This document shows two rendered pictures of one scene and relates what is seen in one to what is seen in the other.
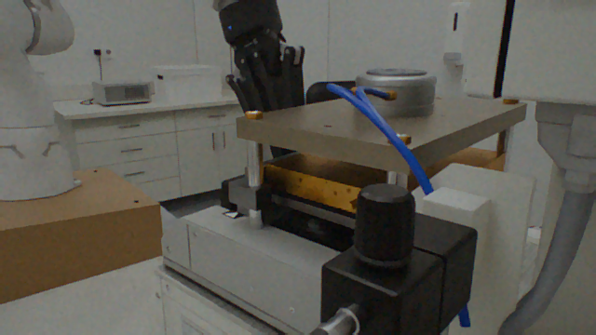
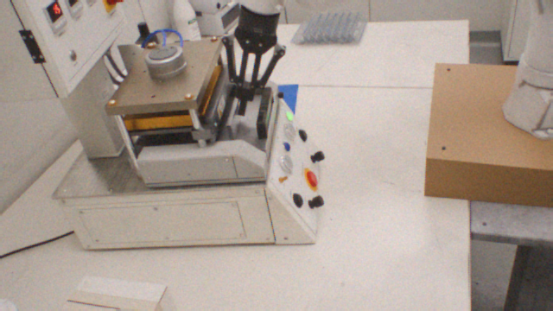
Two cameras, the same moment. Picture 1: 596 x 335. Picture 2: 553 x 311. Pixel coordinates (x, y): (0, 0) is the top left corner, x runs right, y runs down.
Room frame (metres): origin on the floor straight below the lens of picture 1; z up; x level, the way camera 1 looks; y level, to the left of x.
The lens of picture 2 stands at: (1.35, -0.39, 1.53)
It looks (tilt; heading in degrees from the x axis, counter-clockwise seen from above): 37 degrees down; 151
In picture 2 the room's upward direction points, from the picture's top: 11 degrees counter-clockwise
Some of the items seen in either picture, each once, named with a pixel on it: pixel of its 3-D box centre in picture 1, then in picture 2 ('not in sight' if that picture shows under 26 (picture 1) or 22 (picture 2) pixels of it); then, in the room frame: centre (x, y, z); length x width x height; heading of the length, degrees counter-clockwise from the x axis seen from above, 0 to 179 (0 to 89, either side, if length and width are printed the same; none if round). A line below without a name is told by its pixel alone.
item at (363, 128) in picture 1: (410, 142); (160, 77); (0.42, -0.11, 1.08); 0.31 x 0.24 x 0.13; 139
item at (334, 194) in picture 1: (386, 152); (175, 85); (0.45, -0.09, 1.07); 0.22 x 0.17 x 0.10; 139
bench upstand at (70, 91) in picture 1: (143, 87); not in sight; (3.31, 1.13, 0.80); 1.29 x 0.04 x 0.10; 127
